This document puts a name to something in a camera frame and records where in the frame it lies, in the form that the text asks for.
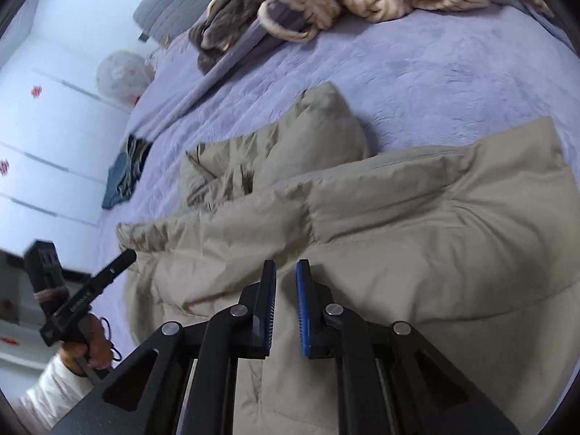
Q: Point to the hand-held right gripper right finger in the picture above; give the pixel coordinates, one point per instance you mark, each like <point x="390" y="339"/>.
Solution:
<point x="302" y="312"/>

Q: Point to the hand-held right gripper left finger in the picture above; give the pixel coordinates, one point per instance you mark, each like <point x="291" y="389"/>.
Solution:
<point x="263" y="308"/>

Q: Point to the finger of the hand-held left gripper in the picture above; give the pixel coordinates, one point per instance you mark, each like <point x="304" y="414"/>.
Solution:
<point x="117" y="266"/>

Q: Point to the khaki puffer jacket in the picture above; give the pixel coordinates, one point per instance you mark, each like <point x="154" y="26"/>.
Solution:
<point x="408" y="217"/>

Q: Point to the person's left forearm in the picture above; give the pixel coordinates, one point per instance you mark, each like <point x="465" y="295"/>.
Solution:
<point x="50" y="394"/>

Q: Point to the person's left hand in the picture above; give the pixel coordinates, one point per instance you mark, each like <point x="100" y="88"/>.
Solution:
<point x="95" y="342"/>

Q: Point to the folded blue jeans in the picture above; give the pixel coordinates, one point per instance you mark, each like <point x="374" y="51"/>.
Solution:
<point x="120" y="181"/>

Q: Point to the red wardrobe sticker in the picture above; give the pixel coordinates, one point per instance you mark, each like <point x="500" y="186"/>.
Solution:
<point x="37" y="92"/>
<point x="4" y="166"/>

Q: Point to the white wardrobe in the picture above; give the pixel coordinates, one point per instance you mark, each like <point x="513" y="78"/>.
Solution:
<point x="54" y="136"/>

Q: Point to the covered white standing fan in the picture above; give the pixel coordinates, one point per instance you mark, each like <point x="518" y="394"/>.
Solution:
<point x="120" y="75"/>

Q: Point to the purple folded blanket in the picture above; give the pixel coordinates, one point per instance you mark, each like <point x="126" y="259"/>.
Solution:
<point x="213" y="77"/>

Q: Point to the brown fleece garment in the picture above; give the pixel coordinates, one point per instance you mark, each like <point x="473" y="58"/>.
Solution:
<point x="226" y="18"/>

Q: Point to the grey quilted headboard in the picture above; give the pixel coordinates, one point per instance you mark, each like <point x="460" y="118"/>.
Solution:
<point x="181" y="0"/>

